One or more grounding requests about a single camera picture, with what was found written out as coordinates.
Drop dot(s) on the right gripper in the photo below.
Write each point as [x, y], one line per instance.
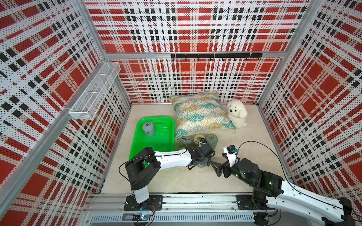
[226, 165]

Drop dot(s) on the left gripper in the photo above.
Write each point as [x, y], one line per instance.
[206, 161]

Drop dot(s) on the beige tea canister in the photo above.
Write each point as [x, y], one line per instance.
[196, 140]

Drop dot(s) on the grey-green tea canister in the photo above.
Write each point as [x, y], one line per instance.
[186, 141]
[212, 140]

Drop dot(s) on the blue-grey tea canister back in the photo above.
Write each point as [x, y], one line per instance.
[148, 129]

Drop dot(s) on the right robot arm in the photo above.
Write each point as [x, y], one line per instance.
[272, 191]

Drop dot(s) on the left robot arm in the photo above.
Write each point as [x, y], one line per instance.
[144, 166]

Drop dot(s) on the green plastic perforated basket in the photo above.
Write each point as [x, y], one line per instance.
[161, 141]

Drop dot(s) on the fan-pattern cushion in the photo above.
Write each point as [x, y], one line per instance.
[198, 113]

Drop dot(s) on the white plush dog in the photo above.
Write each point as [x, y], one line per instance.
[237, 113]

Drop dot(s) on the green circuit board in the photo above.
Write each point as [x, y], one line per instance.
[141, 217]

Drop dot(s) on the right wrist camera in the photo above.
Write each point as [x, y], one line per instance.
[231, 154]

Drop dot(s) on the black hook rail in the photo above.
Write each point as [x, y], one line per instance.
[217, 55]

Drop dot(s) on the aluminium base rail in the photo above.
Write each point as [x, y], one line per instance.
[173, 202]

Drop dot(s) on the white wire mesh shelf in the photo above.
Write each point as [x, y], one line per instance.
[92, 97]

